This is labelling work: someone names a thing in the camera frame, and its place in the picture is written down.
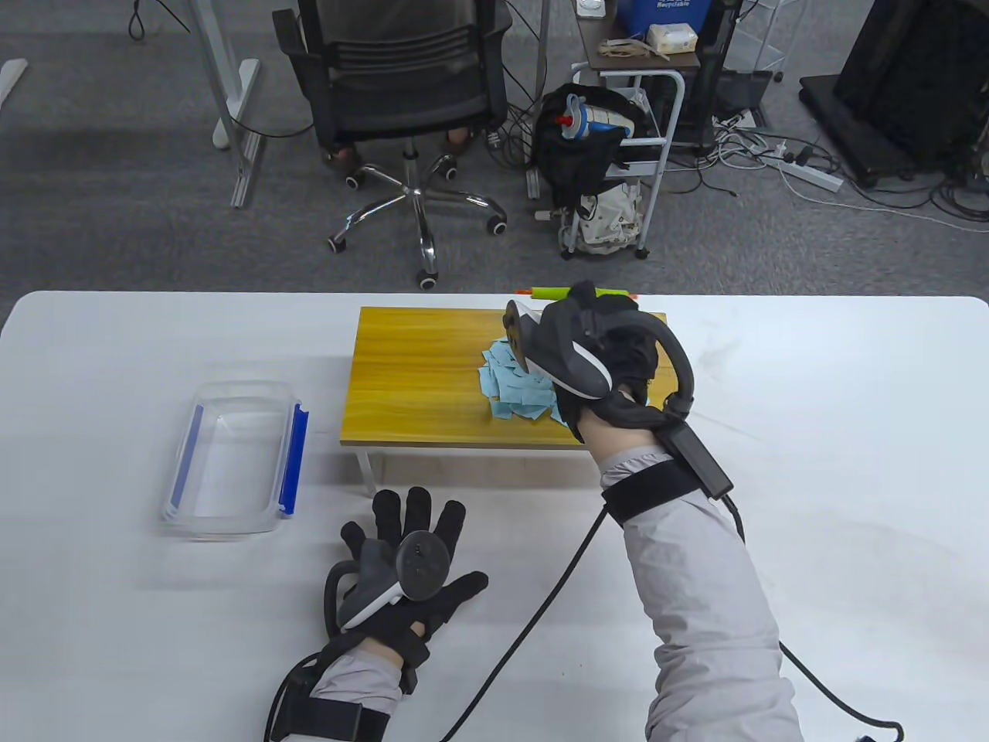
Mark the person's right hand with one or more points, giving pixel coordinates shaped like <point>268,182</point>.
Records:
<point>633,359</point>

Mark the person's left hand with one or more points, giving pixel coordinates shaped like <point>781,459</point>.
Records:
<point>417,514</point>

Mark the green and orange scraper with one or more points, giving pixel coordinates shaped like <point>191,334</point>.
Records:
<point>552,292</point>

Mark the pile of blue paper scraps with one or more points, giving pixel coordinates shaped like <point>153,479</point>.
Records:
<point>518,386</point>

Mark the small wooden table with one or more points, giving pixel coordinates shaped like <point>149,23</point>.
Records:
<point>417,371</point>

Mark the clear plastic storage box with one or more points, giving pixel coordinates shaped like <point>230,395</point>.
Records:
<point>232,464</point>

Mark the person's left forearm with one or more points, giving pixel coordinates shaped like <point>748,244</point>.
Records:
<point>355,688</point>

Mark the person's right forearm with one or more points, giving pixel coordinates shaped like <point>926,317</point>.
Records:
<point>695,580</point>

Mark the black sensor box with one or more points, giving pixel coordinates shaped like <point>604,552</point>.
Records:
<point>293,707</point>
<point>695,460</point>

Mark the black floor box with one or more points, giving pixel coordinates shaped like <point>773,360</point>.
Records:
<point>742,97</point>

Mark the white tissue box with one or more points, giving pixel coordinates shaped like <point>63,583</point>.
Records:
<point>671,37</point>

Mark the black and white controller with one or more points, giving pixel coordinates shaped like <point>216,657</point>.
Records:
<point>556,355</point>
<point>421,568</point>

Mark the beige tote bag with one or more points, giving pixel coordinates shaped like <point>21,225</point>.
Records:
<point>610,220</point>

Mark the black backpack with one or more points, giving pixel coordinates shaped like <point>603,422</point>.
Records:
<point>572,170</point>

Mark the blue and white bottle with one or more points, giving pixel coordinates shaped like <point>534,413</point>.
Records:
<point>599,120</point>

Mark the white metal cart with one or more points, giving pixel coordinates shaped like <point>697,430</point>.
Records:
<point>672,116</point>

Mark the white power strip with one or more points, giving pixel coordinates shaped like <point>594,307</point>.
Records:
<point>811,176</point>

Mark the white desk leg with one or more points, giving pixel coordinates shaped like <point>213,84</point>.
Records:
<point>541,77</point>

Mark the beige gloves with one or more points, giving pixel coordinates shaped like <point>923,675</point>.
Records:
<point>630,49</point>

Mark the blue recycling bin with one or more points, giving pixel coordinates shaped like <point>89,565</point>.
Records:
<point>664,19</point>

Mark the small white device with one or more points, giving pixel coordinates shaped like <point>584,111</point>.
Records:
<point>593,8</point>

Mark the black office chair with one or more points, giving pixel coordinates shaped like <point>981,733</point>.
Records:
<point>402,77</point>

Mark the black equipment stand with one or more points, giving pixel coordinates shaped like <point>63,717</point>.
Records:
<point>904,77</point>

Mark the white desk foot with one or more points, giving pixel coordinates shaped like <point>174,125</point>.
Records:
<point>11,81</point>

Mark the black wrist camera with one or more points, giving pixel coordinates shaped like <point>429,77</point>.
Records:
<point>416,657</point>

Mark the white desk frame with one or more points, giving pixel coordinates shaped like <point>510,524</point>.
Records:
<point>232,93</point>

